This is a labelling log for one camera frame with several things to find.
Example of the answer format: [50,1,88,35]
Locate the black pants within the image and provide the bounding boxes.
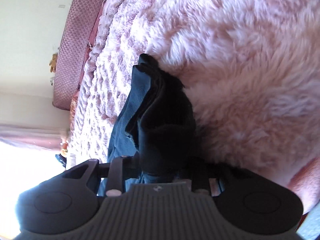
[108,54,195,184]

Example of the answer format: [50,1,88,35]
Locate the pink window curtain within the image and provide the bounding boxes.
[1,124,69,151]

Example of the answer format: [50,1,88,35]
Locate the brown teddy bear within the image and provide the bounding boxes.
[49,53,58,73]

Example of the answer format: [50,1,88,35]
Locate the pink quilted headboard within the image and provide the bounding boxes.
[53,0,103,110]

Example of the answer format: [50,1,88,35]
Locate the pink fluffy blanket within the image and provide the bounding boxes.
[67,0,319,185]

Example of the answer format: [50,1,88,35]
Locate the pink bed sheet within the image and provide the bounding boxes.
[288,158,320,214]

